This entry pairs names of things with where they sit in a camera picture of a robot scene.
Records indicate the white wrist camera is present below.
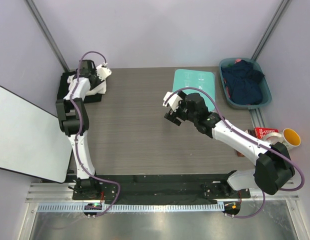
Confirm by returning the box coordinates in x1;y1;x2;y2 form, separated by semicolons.
96;63;112;81
162;91;182;112

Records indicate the teal folding board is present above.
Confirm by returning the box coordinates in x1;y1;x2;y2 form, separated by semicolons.
172;69;216;102

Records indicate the teal plastic basket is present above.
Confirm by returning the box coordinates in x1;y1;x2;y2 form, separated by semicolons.
219;57;272;110

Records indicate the white yellow floral mug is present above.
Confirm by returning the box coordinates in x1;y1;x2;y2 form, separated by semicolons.
262;128;301;151

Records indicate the red book stack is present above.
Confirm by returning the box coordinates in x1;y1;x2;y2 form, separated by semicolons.
245;127;279;139

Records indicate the aluminium rail frame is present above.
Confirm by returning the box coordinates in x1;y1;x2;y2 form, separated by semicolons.
20;114;299;240

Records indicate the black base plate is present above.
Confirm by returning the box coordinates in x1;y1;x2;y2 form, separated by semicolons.
66;172;257;205

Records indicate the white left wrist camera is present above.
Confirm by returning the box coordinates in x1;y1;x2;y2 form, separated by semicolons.
96;63;112;81

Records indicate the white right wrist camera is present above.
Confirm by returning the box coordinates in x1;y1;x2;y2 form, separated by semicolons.
162;91;182;112

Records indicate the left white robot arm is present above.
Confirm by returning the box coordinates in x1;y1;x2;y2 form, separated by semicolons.
55;59;106;200

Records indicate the dark blue clothes pile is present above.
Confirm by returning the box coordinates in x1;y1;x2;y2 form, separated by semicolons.
221;58;265;105

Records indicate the white board panel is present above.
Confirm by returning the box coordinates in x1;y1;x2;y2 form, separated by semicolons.
0;86;72;183

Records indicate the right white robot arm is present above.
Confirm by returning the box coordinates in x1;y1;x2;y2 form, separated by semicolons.
163;91;295;198

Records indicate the white printed t shirt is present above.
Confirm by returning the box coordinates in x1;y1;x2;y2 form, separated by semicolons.
64;75;107;100

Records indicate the folded black t shirt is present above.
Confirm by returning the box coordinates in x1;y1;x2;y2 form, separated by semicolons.
56;71;107;104

